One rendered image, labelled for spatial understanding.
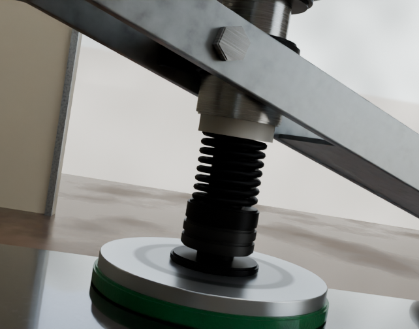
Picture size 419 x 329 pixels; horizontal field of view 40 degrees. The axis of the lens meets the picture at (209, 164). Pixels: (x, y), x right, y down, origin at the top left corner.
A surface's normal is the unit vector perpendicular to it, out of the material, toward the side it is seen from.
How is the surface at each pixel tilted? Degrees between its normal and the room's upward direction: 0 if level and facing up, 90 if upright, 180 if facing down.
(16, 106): 90
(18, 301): 0
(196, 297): 90
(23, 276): 0
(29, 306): 0
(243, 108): 90
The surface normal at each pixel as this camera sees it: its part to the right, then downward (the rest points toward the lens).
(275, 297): 0.16, -0.99
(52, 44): 0.04, 0.06
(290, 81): 0.47, 0.12
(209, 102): -0.70, -0.07
